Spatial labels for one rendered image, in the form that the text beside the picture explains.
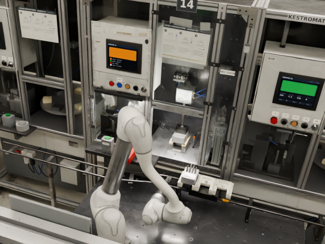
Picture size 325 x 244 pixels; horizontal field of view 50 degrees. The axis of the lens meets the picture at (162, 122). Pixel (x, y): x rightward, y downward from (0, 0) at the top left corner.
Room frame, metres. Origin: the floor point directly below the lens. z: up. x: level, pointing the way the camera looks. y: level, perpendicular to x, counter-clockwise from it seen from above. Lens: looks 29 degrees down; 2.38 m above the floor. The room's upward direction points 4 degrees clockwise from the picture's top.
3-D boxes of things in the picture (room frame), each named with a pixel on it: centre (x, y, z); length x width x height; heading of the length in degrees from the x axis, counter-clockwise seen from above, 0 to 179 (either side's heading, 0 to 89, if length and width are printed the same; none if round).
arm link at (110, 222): (1.49, 0.25, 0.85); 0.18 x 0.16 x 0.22; 23
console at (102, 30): (2.35, 0.28, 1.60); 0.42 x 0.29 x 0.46; 74
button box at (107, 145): (2.17, 0.39, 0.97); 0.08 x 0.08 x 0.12; 74
